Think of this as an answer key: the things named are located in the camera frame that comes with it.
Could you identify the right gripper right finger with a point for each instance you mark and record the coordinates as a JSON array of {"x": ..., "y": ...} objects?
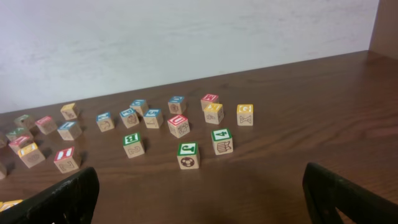
[{"x": 326, "y": 193}]

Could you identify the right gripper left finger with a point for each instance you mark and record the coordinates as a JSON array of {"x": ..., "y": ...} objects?
[{"x": 72, "y": 200}]

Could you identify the red I block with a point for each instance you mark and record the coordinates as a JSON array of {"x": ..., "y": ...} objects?
[{"x": 67, "y": 160}]

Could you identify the yellow block centre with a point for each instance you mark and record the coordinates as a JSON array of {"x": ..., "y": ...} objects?
[{"x": 31, "y": 155}]

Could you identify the blue L block centre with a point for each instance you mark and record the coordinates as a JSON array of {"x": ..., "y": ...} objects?
[{"x": 69, "y": 131}]

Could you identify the red U block left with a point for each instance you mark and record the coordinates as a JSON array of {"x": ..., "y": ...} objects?
[{"x": 46, "y": 125}]

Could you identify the red u block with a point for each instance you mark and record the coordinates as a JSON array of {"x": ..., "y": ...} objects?
[
  {"x": 46, "y": 125},
  {"x": 179, "y": 125}
]

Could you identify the red A block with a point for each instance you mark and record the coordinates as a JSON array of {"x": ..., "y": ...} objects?
[{"x": 20, "y": 142}]

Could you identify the blue 2 block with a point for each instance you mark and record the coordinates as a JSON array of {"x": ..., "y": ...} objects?
[{"x": 105, "y": 122}]

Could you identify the green Z block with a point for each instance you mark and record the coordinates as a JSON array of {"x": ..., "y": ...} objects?
[{"x": 18, "y": 132}]

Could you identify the plain yellow block top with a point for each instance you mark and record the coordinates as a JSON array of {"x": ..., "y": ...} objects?
[{"x": 70, "y": 111}]

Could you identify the green J block top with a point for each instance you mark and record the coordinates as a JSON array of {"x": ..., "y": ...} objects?
[{"x": 25, "y": 121}]

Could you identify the green j block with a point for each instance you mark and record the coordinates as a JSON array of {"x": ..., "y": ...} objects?
[
  {"x": 25, "y": 121},
  {"x": 188, "y": 155}
]

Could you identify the blue P block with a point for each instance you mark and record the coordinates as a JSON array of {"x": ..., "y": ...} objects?
[{"x": 129, "y": 117}]

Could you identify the yellow G block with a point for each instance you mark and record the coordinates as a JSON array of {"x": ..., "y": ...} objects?
[{"x": 245, "y": 115}]

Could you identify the green 4 block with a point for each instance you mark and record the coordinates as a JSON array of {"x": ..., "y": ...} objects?
[{"x": 222, "y": 141}]

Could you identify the blue 5 block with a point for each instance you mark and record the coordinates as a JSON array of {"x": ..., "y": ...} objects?
[{"x": 153, "y": 118}]

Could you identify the blue D block left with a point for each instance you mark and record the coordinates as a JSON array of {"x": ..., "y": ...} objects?
[{"x": 140, "y": 106}]

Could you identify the blue d block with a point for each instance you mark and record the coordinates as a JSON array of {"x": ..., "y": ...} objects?
[
  {"x": 140, "y": 106},
  {"x": 177, "y": 104}
]

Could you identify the green J block bottom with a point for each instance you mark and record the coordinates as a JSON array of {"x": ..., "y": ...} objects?
[{"x": 188, "y": 155}]

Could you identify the red U block right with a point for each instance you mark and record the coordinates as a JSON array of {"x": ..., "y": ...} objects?
[{"x": 179, "y": 125}]

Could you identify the yellow X block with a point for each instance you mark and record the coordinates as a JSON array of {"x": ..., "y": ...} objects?
[{"x": 214, "y": 113}]

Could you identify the blue D block right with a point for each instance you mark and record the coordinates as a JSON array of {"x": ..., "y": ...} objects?
[{"x": 177, "y": 104}]

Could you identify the red M block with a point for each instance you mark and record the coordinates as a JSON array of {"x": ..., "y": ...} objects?
[{"x": 207, "y": 99}]

